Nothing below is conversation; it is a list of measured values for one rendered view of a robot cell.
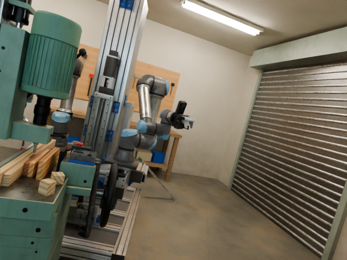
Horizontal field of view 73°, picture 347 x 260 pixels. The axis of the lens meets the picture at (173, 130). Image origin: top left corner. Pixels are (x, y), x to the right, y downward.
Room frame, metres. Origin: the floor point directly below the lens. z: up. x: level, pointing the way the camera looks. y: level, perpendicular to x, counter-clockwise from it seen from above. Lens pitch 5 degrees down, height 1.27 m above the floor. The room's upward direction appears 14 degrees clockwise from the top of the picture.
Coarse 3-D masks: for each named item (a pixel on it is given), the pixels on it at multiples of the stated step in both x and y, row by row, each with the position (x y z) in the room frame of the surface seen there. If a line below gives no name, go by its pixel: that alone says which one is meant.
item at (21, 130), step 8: (16, 128) 0.91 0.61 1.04; (24, 128) 0.92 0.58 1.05; (32, 128) 0.92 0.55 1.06; (40, 128) 0.93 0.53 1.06; (48, 128) 0.94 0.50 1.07; (16, 136) 0.91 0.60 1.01; (24, 136) 0.92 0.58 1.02; (32, 136) 0.92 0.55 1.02; (40, 136) 0.93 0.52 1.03; (48, 136) 0.94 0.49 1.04
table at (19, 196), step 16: (48, 176) 0.87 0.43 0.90; (0, 192) 0.67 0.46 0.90; (16, 192) 0.69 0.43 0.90; (32, 192) 0.72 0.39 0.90; (64, 192) 0.87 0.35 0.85; (80, 192) 0.90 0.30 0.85; (0, 208) 0.65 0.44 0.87; (16, 208) 0.66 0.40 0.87; (32, 208) 0.67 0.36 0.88; (48, 208) 0.68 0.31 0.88
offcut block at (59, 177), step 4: (52, 172) 0.83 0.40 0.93; (56, 172) 0.84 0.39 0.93; (60, 172) 0.85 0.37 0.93; (52, 176) 0.82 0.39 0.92; (56, 176) 0.81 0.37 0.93; (60, 176) 0.82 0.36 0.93; (64, 176) 0.83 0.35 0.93; (56, 180) 0.81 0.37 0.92; (60, 180) 0.82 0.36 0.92; (56, 184) 0.82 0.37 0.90; (60, 184) 0.83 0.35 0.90
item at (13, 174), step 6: (48, 144) 1.16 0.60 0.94; (54, 144) 1.28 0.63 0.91; (42, 150) 1.05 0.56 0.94; (12, 168) 0.77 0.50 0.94; (18, 168) 0.78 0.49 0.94; (6, 174) 0.71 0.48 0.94; (12, 174) 0.74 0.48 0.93; (18, 174) 0.79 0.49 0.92; (6, 180) 0.71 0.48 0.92; (12, 180) 0.75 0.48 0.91; (6, 186) 0.72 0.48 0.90
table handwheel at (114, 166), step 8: (112, 168) 1.02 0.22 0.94; (112, 176) 0.97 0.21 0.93; (112, 184) 0.94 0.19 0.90; (96, 192) 1.02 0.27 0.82; (104, 192) 1.02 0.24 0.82; (112, 192) 0.93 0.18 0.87; (104, 200) 1.14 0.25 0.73; (112, 200) 0.92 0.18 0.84; (104, 208) 0.92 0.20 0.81; (104, 216) 0.92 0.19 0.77; (104, 224) 0.94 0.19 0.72
